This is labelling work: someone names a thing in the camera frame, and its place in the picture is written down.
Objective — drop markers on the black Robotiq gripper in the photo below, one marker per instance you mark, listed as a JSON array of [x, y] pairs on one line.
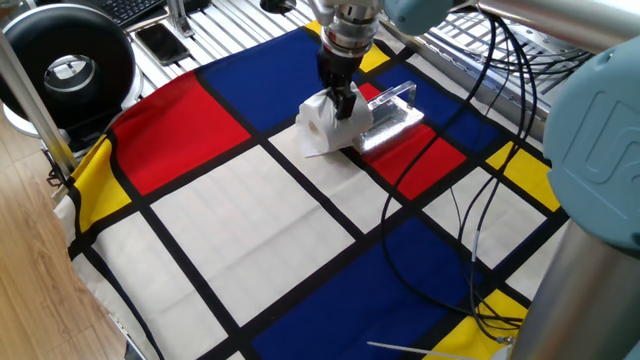
[[342, 67]]

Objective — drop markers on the white toilet paper roll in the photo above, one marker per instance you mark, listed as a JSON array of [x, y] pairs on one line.
[[320, 130]]

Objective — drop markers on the silver UR5 robot arm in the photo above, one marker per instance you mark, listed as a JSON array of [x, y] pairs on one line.
[[595, 150]]

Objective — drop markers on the aluminium side rack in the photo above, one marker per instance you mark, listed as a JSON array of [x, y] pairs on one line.
[[480, 85]]

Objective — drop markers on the Mondrian pattern colour-block tablecloth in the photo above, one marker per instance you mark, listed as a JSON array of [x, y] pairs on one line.
[[300, 250]]

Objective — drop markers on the black smartphone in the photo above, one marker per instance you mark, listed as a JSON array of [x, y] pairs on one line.
[[162, 44]]

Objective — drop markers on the black keyboard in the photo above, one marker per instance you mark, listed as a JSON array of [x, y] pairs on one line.
[[130, 10]]

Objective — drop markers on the white zip tie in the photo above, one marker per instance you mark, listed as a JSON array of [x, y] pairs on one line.
[[430, 351]]

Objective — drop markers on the black round speaker device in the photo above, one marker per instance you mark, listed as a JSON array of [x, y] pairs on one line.
[[30, 50]]

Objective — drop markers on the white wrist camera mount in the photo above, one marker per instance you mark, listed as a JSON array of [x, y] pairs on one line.
[[322, 12]]

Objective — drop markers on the aluminium bracket stand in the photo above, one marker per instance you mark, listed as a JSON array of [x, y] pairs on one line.
[[179, 20]]

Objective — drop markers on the aluminium frame post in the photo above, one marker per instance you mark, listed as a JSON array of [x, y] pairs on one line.
[[30, 100]]

